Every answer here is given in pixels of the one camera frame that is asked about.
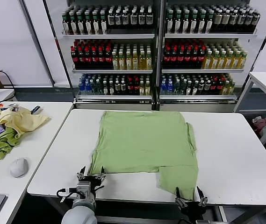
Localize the blue striped white object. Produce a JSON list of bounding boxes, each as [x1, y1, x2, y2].
[[30, 105, 43, 115]]

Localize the white-capped bottle beige label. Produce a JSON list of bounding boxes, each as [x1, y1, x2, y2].
[[222, 9, 230, 33], [252, 10, 261, 33], [230, 9, 237, 33], [245, 9, 253, 33], [214, 9, 222, 33], [237, 9, 245, 33]]

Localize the white-capped bottle dark label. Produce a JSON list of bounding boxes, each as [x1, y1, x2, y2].
[[145, 6, 154, 26], [122, 7, 130, 26], [108, 7, 115, 26], [130, 7, 138, 26], [138, 6, 146, 26], [115, 7, 123, 26]]

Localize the beverage display shelf cabinet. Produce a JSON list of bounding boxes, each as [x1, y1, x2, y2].
[[43, 0, 159, 111], [158, 0, 264, 112]]

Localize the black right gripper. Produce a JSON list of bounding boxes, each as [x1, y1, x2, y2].
[[174, 185, 209, 224]]

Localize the white computer mouse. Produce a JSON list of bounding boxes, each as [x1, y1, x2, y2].
[[9, 157, 29, 179]]

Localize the black monitor cable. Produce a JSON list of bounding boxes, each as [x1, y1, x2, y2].
[[0, 70, 15, 89]]

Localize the grey slanted wall post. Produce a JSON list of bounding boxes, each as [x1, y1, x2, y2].
[[18, 0, 55, 87]]

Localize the pink clothes pile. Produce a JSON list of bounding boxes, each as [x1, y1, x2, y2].
[[252, 115, 266, 136]]

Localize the light green t-shirt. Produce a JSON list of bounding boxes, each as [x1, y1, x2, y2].
[[87, 110, 199, 201]]

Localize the pale yellow shirt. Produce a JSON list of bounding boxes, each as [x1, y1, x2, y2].
[[0, 104, 52, 140]]

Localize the left wrist grey camera box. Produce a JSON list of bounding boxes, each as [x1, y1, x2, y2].
[[76, 181, 91, 199]]

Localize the green-capped dark bottle white label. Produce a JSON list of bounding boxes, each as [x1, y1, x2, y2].
[[92, 11, 100, 35], [190, 9, 198, 34], [69, 11, 77, 35], [166, 9, 174, 34], [198, 9, 206, 34], [100, 10, 108, 35], [173, 9, 182, 34], [206, 9, 214, 33], [182, 9, 190, 34], [77, 11, 85, 35], [84, 11, 92, 35], [62, 12, 69, 35]]

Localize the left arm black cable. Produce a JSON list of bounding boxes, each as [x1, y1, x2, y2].
[[56, 187, 79, 203]]

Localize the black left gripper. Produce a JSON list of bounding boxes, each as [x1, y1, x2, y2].
[[77, 166, 106, 191]]

